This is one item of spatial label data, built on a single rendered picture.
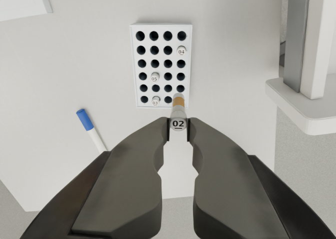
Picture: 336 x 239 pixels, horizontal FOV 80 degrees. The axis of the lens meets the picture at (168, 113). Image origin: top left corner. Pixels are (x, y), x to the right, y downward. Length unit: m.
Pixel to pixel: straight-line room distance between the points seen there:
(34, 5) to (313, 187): 1.83
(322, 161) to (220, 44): 1.46
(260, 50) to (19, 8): 0.36
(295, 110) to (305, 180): 1.56
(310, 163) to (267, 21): 1.41
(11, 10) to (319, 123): 0.40
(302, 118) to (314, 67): 0.05
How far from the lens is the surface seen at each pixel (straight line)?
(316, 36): 0.23
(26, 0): 0.38
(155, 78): 0.29
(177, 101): 0.16
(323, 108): 0.24
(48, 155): 0.51
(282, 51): 1.21
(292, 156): 1.59
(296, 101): 0.25
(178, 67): 0.30
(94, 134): 0.41
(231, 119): 0.39
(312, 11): 0.24
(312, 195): 1.92
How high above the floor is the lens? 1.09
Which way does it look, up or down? 62 degrees down
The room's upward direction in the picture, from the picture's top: 173 degrees counter-clockwise
